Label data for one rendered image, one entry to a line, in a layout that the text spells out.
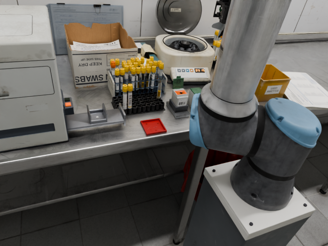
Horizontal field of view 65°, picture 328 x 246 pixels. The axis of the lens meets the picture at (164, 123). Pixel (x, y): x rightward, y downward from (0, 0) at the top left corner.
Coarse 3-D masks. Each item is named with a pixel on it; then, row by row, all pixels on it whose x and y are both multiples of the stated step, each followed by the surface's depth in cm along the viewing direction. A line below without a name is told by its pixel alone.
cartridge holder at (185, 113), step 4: (168, 104) 92; (172, 104) 90; (172, 108) 90; (176, 108) 88; (180, 108) 88; (184, 108) 89; (172, 112) 90; (176, 112) 89; (180, 112) 89; (184, 112) 89; (188, 112) 90; (176, 116) 88; (180, 116) 88; (184, 116) 89; (188, 116) 90
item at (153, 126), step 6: (144, 120) 84; (150, 120) 85; (156, 120) 86; (144, 126) 83; (150, 126) 83; (156, 126) 84; (162, 126) 84; (150, 132) 80; (156, 132) 80; (162, 132) 81
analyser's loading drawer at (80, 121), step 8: (120, 104) 81; (88, 112) 74; (96, 112) 79; (104, 112) 76; (112, 112) 81; (120, 112) 81; (72, 120) 76; (80, 120) 76; (88, 120) 76; (96, 120) 75; (104, 120) 76; (112, 120) 78; (120, 120) 78; (72, 128) 73; (80, 128) 74
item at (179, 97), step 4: (180, 88) 90; (172, 92) 89; (176, 92) 87; (180, 92) 88; (184, 92) 88; (172, 96) 90; (176, 96) 87; (180, 96) 87; (184, 96) 87; (172, 100) 90; (176, 100) 87; (180, 100) 87; (184, 100) 87; (176, 104) 88; (180, 104) 88; (184, 104) 89
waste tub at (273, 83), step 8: (264, 72) 111; (272, 72) 109; (280, 72) 105; (264, 80) 97; (272, 80) 98; (280, 80) 99; (288, 80) 100; (264, 88) 99; (272, 88) 101; (280, 88) 102; (256, 96) 101; (264, 96) 102; (272, 96) 103; (280, 96) 105
